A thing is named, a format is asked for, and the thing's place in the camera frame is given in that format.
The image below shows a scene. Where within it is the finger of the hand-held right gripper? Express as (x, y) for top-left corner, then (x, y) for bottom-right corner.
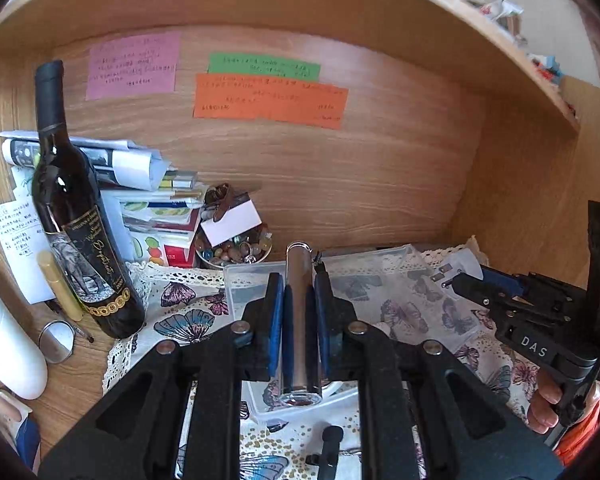
(480, 266), (527, 297)
(451, 278), (518, 328)

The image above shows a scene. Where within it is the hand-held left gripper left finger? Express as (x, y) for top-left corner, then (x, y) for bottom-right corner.
(37, 272), (286, 480)

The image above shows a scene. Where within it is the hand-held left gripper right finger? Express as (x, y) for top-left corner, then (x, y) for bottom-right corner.
(312, 262), (566, 480)

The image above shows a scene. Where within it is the silver metal tube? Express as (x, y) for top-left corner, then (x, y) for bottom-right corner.
(278, 242), (323, 407)

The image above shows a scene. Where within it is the clear plastic box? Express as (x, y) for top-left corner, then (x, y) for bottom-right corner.
(223, 244), (485, 417)

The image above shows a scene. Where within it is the person's right hand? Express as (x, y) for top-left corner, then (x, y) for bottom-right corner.
(526, 367), (600, 433)

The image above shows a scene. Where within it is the bowl of coloured stones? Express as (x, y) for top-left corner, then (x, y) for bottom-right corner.
(194, 224), (274, 269)

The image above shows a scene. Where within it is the butterfly print lace cloth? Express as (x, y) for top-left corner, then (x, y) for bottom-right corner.
(101, 236), (542, 480)

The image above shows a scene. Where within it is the white blank card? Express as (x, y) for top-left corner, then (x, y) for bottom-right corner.
(200, 200), (262, 248)

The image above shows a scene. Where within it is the brown card holder clip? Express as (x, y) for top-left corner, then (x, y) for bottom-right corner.
(203, 183), (252, 222)

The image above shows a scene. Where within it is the black clamp tool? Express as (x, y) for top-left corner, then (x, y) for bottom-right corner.
(307, 425), (344, 480)

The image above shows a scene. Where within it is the stack of books and papers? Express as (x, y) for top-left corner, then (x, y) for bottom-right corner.
(97, 170), (207, 269)

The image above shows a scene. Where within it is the thin dark pencil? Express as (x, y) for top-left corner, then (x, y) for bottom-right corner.
(45, 299), (95, 344)

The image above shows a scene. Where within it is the dark wine bottle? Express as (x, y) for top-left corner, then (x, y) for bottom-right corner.
(31, 60), (147, 339)

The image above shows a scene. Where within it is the orange paper note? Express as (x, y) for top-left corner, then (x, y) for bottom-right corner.
(193, 73), (350, 130)

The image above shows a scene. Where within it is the yellow marker pen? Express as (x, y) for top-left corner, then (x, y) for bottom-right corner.
(36, 251), (85, 322)

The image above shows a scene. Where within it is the small round mirror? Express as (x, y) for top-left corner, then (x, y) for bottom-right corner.
(38, 320), (76, 365)

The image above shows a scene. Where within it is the rolled printed magazine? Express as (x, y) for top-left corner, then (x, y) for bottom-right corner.
(0, 129), (173, 192)

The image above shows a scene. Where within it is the green paper note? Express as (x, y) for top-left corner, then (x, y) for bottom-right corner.
(207, 52), (321, 81)

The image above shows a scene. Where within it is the clutter of small shelf items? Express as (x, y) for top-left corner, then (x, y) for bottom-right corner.
(472, 0), (578, 116)

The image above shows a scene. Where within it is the white handwritten paper note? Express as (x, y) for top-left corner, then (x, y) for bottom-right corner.
(0, 201), (57, 306)

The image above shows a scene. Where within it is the white cylindrical roll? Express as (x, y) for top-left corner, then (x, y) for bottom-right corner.
(0, 269), (49, 401)

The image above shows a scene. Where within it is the person's dark hair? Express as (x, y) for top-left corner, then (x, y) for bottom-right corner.
(547, 0), (600, 186)

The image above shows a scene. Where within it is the blue and white carton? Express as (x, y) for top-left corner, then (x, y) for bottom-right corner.
(0, 386), (42, 472)

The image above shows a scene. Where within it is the pink paper note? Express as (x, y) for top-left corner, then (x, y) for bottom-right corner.
(85, 31), (182, 101)

